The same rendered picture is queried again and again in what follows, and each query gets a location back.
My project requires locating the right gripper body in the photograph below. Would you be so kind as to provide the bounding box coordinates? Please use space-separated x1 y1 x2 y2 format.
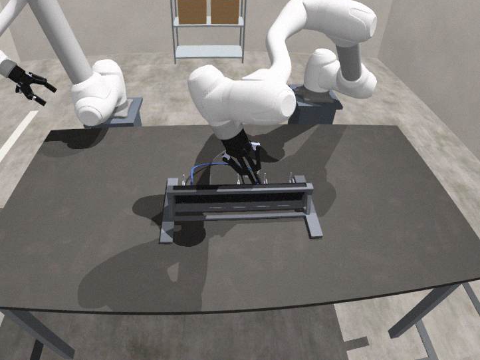
8 65 33 86

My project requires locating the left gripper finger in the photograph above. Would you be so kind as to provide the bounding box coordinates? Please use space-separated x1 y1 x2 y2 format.
222 151 255 184
242 142 262 184

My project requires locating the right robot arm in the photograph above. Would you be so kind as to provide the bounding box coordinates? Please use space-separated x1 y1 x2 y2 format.
0 0 134 126

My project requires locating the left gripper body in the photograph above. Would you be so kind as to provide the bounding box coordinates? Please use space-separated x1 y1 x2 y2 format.
221 129 252 158

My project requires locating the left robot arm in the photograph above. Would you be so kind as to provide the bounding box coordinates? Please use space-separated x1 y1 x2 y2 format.
187 0 377 140

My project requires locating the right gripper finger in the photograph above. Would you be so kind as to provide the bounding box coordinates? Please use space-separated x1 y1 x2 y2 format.
17 78 46 106
27 72 57 93

